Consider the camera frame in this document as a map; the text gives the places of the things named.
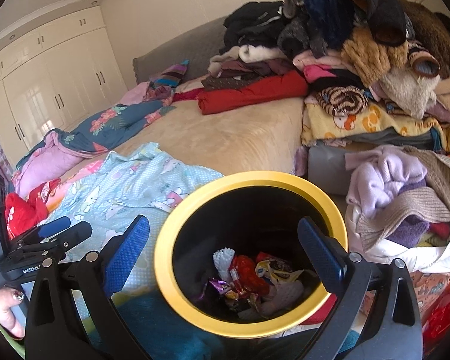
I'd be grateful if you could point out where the red folded garment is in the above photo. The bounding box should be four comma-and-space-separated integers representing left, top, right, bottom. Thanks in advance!
197, 70, 309, 116

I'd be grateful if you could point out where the beige bed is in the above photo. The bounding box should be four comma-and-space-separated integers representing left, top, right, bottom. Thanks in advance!
60, 79, 310, 196

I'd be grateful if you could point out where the black bin with yellow rim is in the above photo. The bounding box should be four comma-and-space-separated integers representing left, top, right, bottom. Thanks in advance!
154, 171, 349, 340

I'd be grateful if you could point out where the pink cartoon blanket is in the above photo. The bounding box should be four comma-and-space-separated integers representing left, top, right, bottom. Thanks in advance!
45, 159, 106, 211

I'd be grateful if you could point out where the white cloth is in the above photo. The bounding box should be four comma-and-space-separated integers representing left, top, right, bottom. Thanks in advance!
350, 202, 450, 274

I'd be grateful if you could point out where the yellow white wrapper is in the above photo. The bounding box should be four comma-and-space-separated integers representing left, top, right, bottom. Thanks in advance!
255, 257, 304, 286

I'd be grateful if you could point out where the red plastic bag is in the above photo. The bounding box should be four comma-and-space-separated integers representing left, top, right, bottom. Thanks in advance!
229, 254, 271, 297

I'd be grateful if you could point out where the pale pink tissue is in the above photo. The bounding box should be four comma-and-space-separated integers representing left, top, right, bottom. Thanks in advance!
262, 280, 305, 315

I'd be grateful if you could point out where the grey bed headboard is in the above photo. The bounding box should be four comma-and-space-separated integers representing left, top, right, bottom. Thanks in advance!
132, 15, 233, 85

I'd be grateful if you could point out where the cream wardrobe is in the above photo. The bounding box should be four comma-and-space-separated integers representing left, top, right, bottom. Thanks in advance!
0, 5, 128, 158

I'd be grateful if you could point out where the lilac sweater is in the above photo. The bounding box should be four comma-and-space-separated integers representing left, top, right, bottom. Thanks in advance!
346, 145, 428, 220

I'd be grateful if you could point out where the lavender and beige sweaters pile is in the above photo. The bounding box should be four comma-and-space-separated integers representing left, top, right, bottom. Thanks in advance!
354, 146, 450, 254

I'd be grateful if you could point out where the dark red velvet cloth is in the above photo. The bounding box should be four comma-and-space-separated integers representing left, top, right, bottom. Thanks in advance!
172, 90, 203, 103

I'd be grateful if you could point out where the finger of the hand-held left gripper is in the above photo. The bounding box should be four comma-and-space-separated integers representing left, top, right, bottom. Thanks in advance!
22, 220, 93, 257
7, 216, 71, 250

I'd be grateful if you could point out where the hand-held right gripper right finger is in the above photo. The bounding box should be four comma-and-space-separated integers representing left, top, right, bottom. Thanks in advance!
292, 216, 424, 360

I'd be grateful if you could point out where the striped pillow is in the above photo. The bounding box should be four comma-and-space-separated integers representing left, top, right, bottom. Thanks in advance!
150, 59, 190, 91

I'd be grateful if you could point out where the red shiny packaging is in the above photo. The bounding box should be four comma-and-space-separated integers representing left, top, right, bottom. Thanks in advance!
424, 281, 450, 346

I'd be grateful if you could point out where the brown snack bar wrapper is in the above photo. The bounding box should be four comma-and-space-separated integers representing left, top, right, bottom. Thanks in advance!
208, 275, 235, 301

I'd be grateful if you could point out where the grey cushion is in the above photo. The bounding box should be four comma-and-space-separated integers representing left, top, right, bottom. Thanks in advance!
307, 145, 355, 196

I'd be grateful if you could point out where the blue pink floral quilt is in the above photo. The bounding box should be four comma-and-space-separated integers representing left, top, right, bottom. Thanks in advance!
11, 99, 177, 196

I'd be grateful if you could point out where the person's left hand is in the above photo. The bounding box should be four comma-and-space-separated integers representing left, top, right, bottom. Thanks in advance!
0, 289, 27, 341

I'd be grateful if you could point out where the purple knit garment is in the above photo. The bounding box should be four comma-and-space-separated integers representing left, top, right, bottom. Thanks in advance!
390, 217, 430, 246

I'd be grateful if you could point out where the pink pillow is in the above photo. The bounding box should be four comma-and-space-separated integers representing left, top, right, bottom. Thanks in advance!
118, 80, 156, 107

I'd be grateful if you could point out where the orange print cloth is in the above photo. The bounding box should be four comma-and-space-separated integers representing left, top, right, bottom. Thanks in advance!
360, 266, 450, 331

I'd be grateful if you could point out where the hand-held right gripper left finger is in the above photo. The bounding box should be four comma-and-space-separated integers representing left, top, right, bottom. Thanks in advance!
24, 214, 151, 360

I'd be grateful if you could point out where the pile of mixed clothes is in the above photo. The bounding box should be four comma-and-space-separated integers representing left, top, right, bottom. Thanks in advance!
208, 0, 450, 132

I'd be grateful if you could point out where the light blue cat print blanket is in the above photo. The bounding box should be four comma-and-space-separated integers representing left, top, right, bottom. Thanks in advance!
45, 142, 226, 297

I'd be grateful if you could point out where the red printed garment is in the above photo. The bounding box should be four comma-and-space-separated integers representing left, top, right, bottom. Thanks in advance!
4, 180, 61, 239

